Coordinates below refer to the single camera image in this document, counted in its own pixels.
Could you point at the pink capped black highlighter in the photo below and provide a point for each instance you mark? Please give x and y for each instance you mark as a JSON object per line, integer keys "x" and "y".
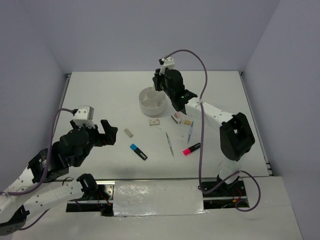
{"x": 191, "y": 149}

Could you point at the white round divided organizer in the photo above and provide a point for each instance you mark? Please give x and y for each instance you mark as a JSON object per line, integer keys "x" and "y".
{"x": 152, "y": 103}

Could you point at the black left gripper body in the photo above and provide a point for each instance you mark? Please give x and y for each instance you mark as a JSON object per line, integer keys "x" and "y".
{"x": 97, "y": 139}

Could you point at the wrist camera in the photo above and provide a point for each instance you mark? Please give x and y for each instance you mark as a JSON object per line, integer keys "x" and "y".
{"x": 83, "y": 117}
{"x": 166, "y": 64}

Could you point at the tan eraser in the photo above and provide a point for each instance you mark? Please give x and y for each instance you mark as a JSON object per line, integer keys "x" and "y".
{"x": 187, "y": 122}

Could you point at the blue ballpoint pen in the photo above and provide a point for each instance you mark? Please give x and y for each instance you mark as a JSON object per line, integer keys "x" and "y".
{"x": 190, "y": 132}

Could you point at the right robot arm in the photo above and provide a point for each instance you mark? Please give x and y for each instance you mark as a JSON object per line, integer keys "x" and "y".
{"x": 235, "y": 134}

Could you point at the green pen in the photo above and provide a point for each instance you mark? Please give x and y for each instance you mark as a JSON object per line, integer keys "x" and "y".
{"x": 170, "y": 145}

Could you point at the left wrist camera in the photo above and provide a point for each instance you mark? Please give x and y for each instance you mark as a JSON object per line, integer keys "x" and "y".
{"x": 83, "y": 117}

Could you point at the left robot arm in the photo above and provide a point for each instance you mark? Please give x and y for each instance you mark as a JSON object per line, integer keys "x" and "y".
{"x": 22, "y": 199}

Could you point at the beige eraser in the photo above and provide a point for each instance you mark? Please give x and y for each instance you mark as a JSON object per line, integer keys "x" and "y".
{"x": 128, "y": 133}

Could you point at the white boxed eraser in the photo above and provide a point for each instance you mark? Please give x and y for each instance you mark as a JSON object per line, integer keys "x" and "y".
{"x": 154, "y": 122}

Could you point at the silver foil covered plate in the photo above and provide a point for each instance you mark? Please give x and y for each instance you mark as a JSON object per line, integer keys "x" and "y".
{"x": 157, "y": 198}

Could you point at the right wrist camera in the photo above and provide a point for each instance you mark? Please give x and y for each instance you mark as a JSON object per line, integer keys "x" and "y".
{"x": 166, "y": 64}

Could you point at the blue capped black highlighter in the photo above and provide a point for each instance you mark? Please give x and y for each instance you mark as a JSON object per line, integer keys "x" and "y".
{"x": 141, "y": 154}

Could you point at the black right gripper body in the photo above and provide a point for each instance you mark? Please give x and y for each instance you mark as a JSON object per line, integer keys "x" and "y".
{"x": 160, "y": 82}

